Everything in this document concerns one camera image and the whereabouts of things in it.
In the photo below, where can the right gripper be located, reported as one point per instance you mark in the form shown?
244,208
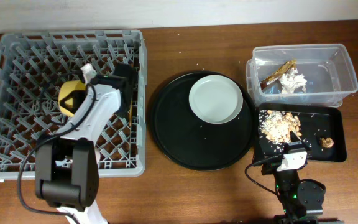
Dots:
270,167

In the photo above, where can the yellow bowl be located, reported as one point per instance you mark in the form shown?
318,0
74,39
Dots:
65,89

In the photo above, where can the food scraps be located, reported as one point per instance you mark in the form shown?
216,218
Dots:
277,126

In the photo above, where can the white tissue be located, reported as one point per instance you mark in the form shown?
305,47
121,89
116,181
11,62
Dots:
292,81

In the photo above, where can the wooden chopstick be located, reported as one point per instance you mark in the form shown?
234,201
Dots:
131,106

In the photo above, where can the gold snack wrapper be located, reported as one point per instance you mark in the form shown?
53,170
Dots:
277,74

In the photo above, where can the grey plate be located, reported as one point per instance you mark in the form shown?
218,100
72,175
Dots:
215,99

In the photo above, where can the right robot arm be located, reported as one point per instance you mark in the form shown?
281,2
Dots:
301,199

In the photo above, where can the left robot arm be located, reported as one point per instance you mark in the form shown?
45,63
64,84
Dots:
66,174

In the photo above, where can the grey plastic dishwasher rack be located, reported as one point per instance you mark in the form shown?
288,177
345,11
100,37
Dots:
33,66

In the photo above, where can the black rectangular tray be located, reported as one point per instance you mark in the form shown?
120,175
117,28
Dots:
316,122

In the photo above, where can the brown food lump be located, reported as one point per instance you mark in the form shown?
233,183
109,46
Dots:
326,142

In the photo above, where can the clear plastic bin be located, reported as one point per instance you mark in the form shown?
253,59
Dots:
327,68

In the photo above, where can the round black tray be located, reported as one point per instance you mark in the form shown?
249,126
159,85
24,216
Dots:
191,142

